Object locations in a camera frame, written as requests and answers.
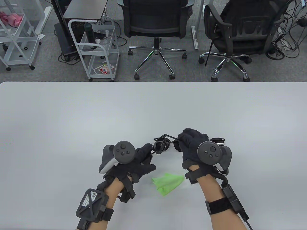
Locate pink cloth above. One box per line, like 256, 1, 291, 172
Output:
0, 11, 24, 26

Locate dark side table top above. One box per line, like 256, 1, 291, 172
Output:
62, 0, 107, 22

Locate person's right hand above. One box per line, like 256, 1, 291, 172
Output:
177, 128, 228, 178

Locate person's left hand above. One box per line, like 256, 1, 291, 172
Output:
103, 143, 157, 185

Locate black wrist sensor pack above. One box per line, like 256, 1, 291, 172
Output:
205, 184, 250, 222
76, 189, 114, 228

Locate red and white packet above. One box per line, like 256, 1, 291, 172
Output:
98, 64, 114, 74

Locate black mesh office chair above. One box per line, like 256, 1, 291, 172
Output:
118, 0, 194, 81
199, 0, 292, 82

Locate tangle of black cables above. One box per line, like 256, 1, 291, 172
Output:
266, 0, 307, 60

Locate grey handheld controller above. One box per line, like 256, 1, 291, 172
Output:
99, 141, 136, 174
197, 141, 232, 174

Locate person's right forearm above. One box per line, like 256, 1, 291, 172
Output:
198, 174, 247, 230

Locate white power strip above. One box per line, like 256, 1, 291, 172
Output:
278, 38, 290, 51

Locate person's left forearm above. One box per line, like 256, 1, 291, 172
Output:
77, 176, 132, 230

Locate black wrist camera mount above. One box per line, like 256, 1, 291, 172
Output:
118, 177, 136, 203
185, 171, 199, 185

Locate green cleaning cloth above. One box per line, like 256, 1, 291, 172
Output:
151, 173, 185, 197

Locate black bottle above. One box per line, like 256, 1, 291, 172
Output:
84, 23, 97, 50

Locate black sunglasses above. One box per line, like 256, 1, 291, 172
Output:
210, 137, 226, 146
171, 140, 183, 153
152, 134, 183, 155

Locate white metal rolling cart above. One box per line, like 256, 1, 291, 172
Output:
0, 0, 41, 71
68, 16, 120, 82

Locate white desk leg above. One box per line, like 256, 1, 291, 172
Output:
35, 6, 52, 35
191, 0, 205, 50

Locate black computer tower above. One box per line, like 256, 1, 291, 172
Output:
54, 22, 81, 57

